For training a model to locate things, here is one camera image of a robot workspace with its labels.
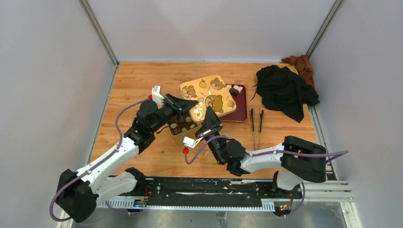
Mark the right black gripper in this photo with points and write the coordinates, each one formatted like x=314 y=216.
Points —
x=211 y=125

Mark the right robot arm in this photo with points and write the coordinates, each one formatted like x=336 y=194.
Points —
x=298 y=160

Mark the red chocolate tray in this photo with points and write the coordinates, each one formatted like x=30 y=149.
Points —
x=239 y=95

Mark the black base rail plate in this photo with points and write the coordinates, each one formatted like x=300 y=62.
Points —
x=210 y=193

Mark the brown cloth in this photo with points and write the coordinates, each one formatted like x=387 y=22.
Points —
x=303 y=66

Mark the metal tongs black tips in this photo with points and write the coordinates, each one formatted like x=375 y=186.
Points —
x=256 y=130

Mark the gold chocolate tin box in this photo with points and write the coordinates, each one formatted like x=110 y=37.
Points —
x=177 y=133

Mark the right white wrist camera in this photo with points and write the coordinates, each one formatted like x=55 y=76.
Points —
x=190 y=143

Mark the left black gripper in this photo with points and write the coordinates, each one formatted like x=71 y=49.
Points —
x=177 y=105

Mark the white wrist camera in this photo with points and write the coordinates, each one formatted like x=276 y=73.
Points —
x=156 y=95
x=190 y=143

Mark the black cloth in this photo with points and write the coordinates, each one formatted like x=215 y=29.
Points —
x=285 y=91

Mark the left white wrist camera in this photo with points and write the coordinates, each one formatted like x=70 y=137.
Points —
x=156 y=95

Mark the silver tin lid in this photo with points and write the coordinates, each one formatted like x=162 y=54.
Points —
x=209 y=91

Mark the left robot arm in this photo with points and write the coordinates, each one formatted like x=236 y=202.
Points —
x=80 y=192

